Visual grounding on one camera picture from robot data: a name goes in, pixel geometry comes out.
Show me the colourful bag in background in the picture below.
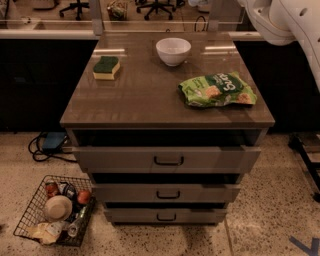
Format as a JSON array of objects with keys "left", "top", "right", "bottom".
[{"left": 107, "top": 0, "right": 127, "bottom": 21}]

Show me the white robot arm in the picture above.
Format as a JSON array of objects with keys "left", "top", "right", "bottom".
[{"left": 237, "top": 0, "right": 320, "bottom": 91}]

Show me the red soda can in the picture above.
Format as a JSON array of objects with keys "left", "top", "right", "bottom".
[{"left": 45, "top": 182, "right": 60, "bottom": 199}]

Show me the middle grey drawer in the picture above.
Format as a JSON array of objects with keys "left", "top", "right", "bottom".
[{"left": 93, "top": 183, "right": 240, "bottom": 203}]

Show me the red apple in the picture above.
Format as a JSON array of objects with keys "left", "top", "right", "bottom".
[{"left": 77, "top": 190, "right": 91, "bottom": 205}]

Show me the green snack chip bag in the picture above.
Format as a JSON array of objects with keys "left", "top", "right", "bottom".
[{"left": 178, "top": 71, "right": 257, "bottom": 108}]

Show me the white ceramic bowl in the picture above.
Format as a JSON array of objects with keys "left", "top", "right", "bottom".
[{"left": 156, "top": 38, "right": 191, "bottom": 66}]

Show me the green and yellow sponge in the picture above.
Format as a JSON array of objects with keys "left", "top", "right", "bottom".
[{"left": 93, "top": 56, "right": 120, "bottom": 80}]

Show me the blue white can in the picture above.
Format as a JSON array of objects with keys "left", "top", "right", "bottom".
[{"left": 58, "top": 182, "right": 77, "bottom": 200}]

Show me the grey drawer cabinet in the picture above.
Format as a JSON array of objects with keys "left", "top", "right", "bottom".
[{"left": 61, "top": 32, "right": 274, "bottom": 211}]

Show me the tan round lid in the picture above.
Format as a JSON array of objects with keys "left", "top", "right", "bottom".
[{"left": 43, "top": 195, "right": 72, "bottom": 222}]

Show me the blue foot pedal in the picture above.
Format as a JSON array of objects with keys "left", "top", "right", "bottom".
[{"left": 42, "top": 132, "right": 66, "bottom": 152}]

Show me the black office chair right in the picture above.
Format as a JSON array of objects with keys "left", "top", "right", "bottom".
[{"left": 136, "top": 0, "right": 176, "bottom": 21}]

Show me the bottom grey drawer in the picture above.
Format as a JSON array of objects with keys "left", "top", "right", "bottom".
[{"left": 105, "top": 208, "right": 227, "bottom": 224}]

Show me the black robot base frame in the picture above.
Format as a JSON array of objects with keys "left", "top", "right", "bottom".
[{"left": 288, "top": 132, "right": 320, "bottom": 202}]

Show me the cream crumpled wrapper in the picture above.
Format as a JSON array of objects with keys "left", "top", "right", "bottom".
[{"left": 26, "top": 221, "right": 69, "bottom": 245}]

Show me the top grey drawer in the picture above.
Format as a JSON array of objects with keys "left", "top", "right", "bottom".
[{"left": 73, "top": 146, "right": 261, "bottom": 174}]

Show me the black floor cable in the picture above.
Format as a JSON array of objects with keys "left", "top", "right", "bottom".
[{"left": 27, "top": 131, "right": 78, "bottom": 164}]

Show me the clear bottle in basket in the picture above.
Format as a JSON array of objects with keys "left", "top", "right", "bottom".
[{"left": 67, "top": 207, "right": 87, "bottom": 238}]

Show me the black office chair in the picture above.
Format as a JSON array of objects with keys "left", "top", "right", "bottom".
[
  {"left": 59, "top": 0, "right": 90, "bottom": 21},
  {"left": 136, "top": 0, "right": 176, "bottom": 21}
]

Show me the black office chair left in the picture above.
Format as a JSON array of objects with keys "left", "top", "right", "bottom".
[{"left": 59, "top": 0, "right": 90, "bottom": 21}]

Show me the grey drawer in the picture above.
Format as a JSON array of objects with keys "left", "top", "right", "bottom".
[
  {"left": 73, "top": 146, "right": 261, "bottom": 174},
  {"left": 105, "top": 208, "right": 227, "bottom": 224},
  {"left": 93, "top": 183, "right": 240, "bottom": 203}
]

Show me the black wire basket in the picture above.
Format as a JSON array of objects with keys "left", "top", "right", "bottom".
[{"left": 14, "top": 175, "right": 96, "bottom": 247}]

